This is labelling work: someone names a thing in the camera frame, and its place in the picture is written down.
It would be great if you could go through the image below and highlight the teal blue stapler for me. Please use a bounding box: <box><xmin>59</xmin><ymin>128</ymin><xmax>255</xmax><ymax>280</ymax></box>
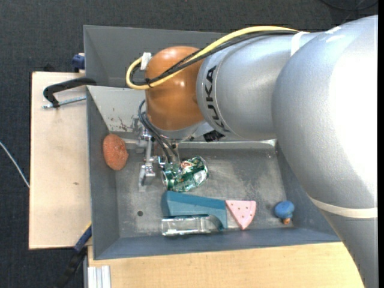
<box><xmin>160</xmin><ymin>190</ymin><xmax>228</xmax><ymax>230</ymax></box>

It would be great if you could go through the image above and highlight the orange rough sponge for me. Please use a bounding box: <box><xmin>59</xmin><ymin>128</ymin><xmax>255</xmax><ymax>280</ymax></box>
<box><xmin>103</xmin><ymin>133</ymin><xmax>130</xmax><ymax>172</ymax></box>

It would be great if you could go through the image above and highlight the crushed green can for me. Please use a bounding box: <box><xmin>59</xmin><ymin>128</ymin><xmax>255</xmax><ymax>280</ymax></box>
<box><xmin>161</xmin><ymin>156</ymin><xmax>210</xmax><ymax>193</ymax></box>

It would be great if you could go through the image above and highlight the blue toy with orange tip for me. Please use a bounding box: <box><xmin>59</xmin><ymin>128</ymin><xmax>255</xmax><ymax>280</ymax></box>
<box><xmin>274</xmin><ymin>200</ymin><xmax>296</xmax><ymax>225</ymax></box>

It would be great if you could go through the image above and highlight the pale wood board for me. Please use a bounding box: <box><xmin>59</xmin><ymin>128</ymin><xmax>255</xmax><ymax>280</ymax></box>
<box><xmin>28</xmin><ymin>71</ymin><xmax>92</xmax><ymax>250</ymax></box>

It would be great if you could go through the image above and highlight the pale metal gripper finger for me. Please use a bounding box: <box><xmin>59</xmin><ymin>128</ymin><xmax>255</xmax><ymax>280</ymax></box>
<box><xmin>138</xmin><ymin>164</ymin><xmax>157</xmax><ymax>193</ymax></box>
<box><xmin>136</xmin><ymin>131</ymin><xmax>152</xmax><ymax>155</ymax></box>

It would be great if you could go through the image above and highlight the clear glass block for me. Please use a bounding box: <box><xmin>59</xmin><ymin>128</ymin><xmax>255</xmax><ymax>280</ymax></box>
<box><xmin>161</xmin><ymin>215</ymin><xmax>223</xmax><ymax>237</ymax></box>

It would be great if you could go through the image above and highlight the grey metal bin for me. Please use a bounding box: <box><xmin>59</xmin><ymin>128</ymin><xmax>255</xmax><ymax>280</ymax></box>
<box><xmin>83</xmin><ymin>25</ymin><xmax>341</xmax><ymax>260</ymax></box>

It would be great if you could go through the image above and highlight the pink dotted wedge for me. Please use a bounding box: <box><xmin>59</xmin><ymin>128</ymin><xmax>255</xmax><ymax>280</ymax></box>
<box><xmin>224</xmin><ymin>200</ymin><xmax>257</xmax><ymax>231</ymax></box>

